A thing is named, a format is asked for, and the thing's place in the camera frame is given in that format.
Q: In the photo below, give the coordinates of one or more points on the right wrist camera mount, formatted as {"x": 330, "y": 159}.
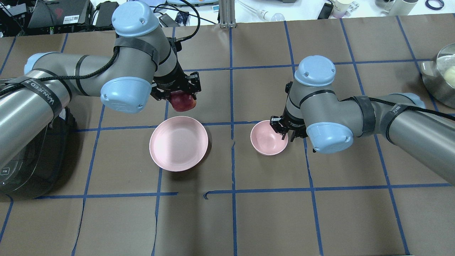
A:
{"x": 287, "y": 90}

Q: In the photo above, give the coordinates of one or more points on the black computer box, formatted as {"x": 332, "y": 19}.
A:
{"x": 59, "y": 13}

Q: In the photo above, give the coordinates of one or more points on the steel pot with yellow contents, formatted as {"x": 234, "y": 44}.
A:
{"x": 438, "y": 75}

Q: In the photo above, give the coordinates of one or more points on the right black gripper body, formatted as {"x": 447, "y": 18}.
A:
{"x": 292, "y": 123}

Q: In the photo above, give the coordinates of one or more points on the red apple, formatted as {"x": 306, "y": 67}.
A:
{"x": 181, "y": 101}

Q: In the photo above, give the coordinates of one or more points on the dark grey rice cooker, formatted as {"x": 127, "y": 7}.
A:
{"x": 35, "y": 170}

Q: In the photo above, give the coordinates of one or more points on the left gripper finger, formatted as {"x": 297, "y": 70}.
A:
{"x": 192, "y": 86}
{"x": 161, "y": 95}

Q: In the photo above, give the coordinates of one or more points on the pink bowl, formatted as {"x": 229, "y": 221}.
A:
{"x": 266, "y": 141}

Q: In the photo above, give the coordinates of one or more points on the black power adapter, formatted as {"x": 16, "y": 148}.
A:
{"x": 104, "y": 12}

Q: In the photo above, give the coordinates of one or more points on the aluminium frame post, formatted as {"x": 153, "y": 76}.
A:
{"x": 226, "y": 14}

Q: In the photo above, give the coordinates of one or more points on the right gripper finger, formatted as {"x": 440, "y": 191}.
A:
{"x": 278, "y": 125}
{"x": 298, "y": 134}

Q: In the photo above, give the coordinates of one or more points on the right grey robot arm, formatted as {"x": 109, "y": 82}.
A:
{"x": 313, "y": 110}

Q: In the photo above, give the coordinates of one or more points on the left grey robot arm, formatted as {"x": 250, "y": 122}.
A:
{"x": 144, "y": 64}

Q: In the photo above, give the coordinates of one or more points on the pink plate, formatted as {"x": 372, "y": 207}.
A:
{"x": 178, "y": 144}

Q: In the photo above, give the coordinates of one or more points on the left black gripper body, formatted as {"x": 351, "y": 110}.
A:
{"x": 173, "y": 81}

